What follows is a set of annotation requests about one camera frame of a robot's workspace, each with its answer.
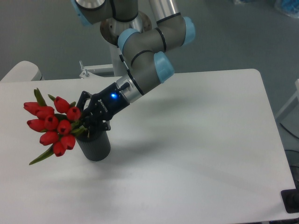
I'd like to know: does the white chair back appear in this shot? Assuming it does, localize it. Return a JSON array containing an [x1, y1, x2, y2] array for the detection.
[[1, 61, 45, 83]]

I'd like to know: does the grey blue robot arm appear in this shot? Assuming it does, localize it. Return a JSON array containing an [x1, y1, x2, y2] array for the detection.
[[72, 0, 195, 135]]

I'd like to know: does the black floor cable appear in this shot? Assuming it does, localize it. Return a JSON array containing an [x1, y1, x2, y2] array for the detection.
[[279, 121, 299, 138]]

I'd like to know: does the dark grey ribbed vase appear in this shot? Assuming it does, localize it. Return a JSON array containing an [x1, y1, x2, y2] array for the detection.
[[76, 131, 111, 161]]

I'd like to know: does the black pedestal cable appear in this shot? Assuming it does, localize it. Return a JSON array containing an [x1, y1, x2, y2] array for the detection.
[[118, 54, 131, 75]]

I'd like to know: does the black device at table edge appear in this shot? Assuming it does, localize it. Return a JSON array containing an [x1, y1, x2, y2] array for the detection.
[[281, 189, 299, 214]]

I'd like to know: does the white pedestal base frame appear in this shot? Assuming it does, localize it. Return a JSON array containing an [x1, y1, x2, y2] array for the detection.
[[79, 61, 114, 79]]

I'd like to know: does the red tulip bouquet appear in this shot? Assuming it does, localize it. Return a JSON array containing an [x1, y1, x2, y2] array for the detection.
[[23, 88, 90, 165]]

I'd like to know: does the blue plastic bag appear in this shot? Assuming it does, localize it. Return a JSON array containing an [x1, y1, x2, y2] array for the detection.
[[275, 0, 299, 18]]

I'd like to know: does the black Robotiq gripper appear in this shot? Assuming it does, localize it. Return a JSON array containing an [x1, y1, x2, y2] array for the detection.
[[76, 82, 130, 136]]

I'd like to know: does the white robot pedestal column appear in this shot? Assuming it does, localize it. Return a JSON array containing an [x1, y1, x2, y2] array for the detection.
[[100, 13, 152, 77]]

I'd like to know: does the white furniture leg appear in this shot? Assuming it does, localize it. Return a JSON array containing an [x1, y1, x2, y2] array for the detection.
[[275, 79, 299, 122]]

